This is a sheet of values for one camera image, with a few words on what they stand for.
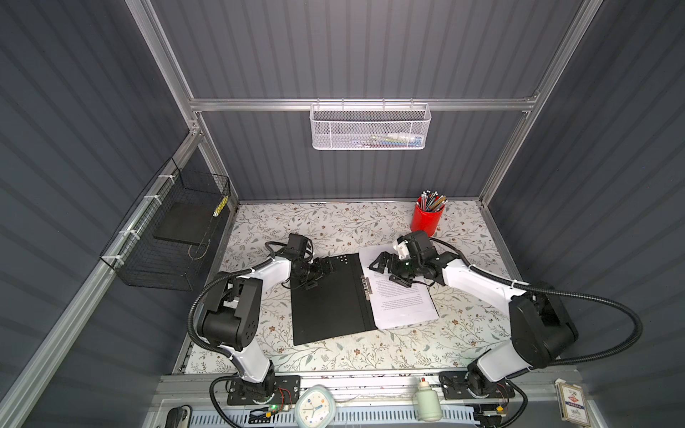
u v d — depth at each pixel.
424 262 0.68
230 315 0.48
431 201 1.02
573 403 0.70
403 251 0.80
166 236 0.72
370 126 1.24
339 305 0.90
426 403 0.65
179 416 0.67
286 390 0.72
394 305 0.89
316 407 0.68
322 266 0.86
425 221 1.04
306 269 0.81
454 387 0.73
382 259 0.79
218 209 0.81
